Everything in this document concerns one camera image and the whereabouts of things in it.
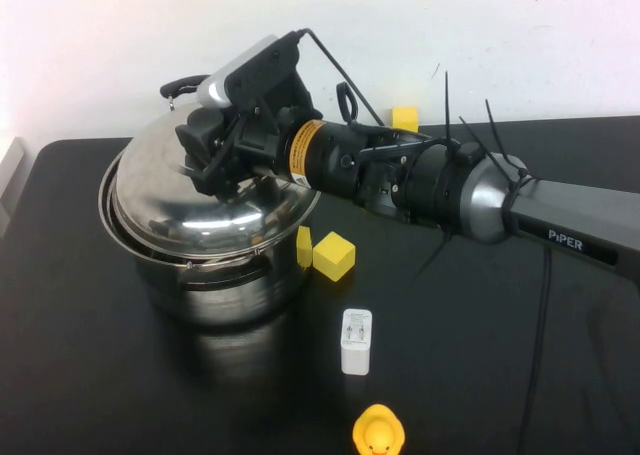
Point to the grey metal bracket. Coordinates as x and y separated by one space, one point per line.
10 175

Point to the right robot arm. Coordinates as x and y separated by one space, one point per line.
550 215

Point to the steel lid with black knob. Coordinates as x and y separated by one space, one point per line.
200 225

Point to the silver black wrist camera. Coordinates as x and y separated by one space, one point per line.
240 70

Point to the black zip tie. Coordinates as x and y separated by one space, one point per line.
446 105
492 125
435 255

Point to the white power adapter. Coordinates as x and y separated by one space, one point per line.
356 355

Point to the yellow rubber duck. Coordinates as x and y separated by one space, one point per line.
377 430

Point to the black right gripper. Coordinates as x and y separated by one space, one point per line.
260 145

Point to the yellow foam cube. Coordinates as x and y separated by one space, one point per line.
332 257
404 117

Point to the stainless steel pot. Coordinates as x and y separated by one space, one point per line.
225 295

